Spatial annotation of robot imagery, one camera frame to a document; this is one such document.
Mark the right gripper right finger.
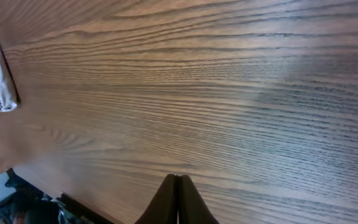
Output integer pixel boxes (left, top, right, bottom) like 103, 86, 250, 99
177, 175, 219, 224

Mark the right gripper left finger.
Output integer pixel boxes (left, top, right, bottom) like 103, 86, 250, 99
135, 174, 178, 224

